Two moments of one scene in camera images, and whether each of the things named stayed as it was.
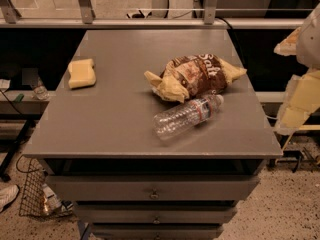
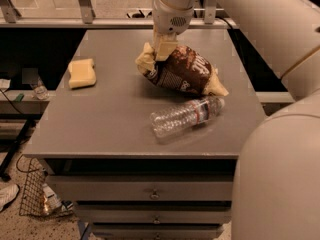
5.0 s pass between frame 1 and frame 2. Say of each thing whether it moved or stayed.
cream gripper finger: moved
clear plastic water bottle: stayed
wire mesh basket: stayed
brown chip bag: moved
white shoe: stayed
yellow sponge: stayed
